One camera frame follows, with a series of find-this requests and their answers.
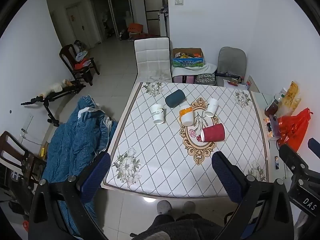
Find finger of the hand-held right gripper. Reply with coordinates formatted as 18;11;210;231
278;144;310;178
307;137;320;156

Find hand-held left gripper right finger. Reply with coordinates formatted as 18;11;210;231
212;151;295;240

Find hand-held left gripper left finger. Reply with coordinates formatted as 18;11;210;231
28;151;112;240

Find red paper cup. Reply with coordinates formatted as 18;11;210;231
200;123;226;143

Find plain white paper cup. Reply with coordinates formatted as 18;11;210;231
205;98;219;118

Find orange and white paper cup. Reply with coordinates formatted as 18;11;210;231
179;105;195;126

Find white paper cup gold print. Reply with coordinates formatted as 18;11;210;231
150;103;166;124

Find dark blue-grey cup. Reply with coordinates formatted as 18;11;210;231
165;89;187;109

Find white side cabinet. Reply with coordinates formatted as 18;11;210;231
246;76;288;182

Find orange plastic bag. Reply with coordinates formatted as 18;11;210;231
277;108;313;153

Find smartphone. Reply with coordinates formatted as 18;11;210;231
269;114;282;138

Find blue quilt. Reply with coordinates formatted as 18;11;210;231
41;95;119;240

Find grey slipper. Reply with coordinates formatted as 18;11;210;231
182;201;196;214
157;200;173;215

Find jar of brown liquid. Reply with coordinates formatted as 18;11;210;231
264;97;279;117

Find yellow snack packet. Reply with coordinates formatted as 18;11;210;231
282;81;301;115

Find clear bottle green label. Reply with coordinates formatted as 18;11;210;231
274;87;288;105

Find white floral diamond tablecloth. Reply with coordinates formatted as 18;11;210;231
101;81;269;198

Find person's legs dark pants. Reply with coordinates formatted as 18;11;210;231
130;213;225;240

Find brown wooden chair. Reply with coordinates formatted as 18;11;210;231
0;131;48;203

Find black exercise bench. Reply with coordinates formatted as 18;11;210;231
21;79;87;127

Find cream cloth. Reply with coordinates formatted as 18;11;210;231
37;79;73;99

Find black and white patterned bag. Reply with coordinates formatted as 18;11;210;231
194;73;216;86

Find pink bag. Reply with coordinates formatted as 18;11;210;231
173;74;195;83

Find white towel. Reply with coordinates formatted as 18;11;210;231
172;62;217;77

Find grey office chair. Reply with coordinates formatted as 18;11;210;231
215;46;247;87

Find pile of clothes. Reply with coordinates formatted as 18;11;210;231
74;40;93;69

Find cardboard box blue print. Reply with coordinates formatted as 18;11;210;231
172;47;205;68

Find dark wooden chair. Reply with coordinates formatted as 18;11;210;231
59;44;100;87

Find white padded chair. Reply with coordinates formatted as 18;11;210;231
134;37;173;83

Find wooden door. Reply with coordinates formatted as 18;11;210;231
65;1;95;49

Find orange box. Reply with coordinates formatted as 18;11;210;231
127;23;144;34

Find refrigerator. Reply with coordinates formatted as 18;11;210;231
142;0;168;37

